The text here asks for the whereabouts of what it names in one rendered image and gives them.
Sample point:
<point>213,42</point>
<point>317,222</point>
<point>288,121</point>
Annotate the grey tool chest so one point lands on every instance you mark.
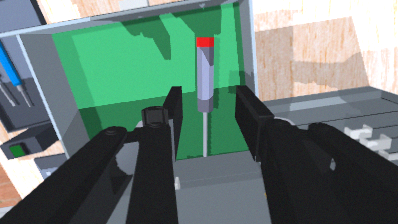
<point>101,71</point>

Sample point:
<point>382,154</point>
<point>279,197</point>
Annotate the grey status board with lamps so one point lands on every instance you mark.
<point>46,166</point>

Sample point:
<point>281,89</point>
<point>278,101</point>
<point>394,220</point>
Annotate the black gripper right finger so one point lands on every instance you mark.
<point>364,183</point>

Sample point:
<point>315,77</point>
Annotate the hex screwdriver with red band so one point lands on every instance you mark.
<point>205,81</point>

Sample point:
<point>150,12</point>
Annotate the blue-handled tool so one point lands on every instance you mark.
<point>11,71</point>

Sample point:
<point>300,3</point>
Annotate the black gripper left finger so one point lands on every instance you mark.
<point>87,187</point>

